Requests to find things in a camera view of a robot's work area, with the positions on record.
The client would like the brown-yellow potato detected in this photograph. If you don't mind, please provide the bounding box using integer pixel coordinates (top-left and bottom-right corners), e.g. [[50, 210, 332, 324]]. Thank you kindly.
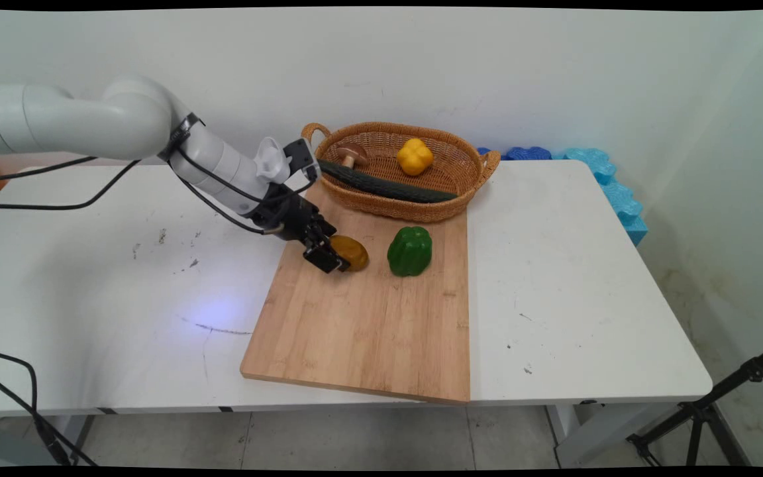
[[329, 235, 370, 272]]

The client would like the green bell pepper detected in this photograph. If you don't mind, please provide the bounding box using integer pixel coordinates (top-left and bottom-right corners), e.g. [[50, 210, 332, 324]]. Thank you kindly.
[[387, 226, 433, 278]]

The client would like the dark blue foam mat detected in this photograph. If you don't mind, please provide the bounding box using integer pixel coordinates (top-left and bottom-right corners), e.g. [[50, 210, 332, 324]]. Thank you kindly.
[[478, 146, 552, 162]]

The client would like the white table leg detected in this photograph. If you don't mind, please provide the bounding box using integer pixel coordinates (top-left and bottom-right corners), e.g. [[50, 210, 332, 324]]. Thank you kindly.
[[544, 401, 684, 468], [50, 414, 97, 466]]

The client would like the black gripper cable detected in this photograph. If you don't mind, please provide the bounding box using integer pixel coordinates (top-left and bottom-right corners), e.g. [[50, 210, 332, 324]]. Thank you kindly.
[[0, 159, 286, 236]]

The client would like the wooden cutting board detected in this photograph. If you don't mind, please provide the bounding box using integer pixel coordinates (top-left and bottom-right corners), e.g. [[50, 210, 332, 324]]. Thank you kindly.
[[240, 174, 472, 405]]

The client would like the black camera cable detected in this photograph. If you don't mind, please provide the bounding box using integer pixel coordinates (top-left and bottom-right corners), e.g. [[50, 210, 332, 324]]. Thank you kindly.
[[0, 132, 319, 203]]

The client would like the yellow bell pepper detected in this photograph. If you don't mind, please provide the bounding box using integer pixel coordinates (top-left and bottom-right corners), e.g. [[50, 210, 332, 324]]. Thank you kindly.
[[397, 138, 434, 177]]

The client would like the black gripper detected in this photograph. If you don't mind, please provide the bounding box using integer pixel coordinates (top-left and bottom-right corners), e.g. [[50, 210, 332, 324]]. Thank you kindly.
[[249, 191, 351, 274]]

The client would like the dark green cucumber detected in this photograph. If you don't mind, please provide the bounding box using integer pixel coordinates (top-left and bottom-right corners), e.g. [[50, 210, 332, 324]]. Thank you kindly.
[[315, 159, 458, 204]]

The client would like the woven wicker basket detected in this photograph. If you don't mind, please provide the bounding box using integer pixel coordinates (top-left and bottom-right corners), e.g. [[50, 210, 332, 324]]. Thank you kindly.
[[301, 121, 502, 223]]

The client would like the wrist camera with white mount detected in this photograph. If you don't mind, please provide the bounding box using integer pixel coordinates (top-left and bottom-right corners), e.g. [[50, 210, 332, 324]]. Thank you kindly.
[[254, 137, 321, 185]]

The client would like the light blue foam mat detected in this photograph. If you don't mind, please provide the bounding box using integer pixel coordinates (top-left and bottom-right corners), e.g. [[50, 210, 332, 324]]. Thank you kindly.
[[564, 148, 649, 246]]

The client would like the black tripod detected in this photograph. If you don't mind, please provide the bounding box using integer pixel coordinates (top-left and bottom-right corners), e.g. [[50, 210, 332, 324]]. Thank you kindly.
[[625, 339, 763, 468]]

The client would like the black arm strap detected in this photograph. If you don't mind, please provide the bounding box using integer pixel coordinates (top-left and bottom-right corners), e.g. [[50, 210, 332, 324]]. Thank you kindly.
[[158, 114, 205, 162]]

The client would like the black floor cable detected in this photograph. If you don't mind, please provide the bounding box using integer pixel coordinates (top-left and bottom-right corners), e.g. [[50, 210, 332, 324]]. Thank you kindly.
[[0, 347, 64, 464], [0, 366, 99, 467]]

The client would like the brown toy mushroom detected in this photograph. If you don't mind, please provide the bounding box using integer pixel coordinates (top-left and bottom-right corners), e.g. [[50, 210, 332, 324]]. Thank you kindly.
[[336, 143, 370, 170]]

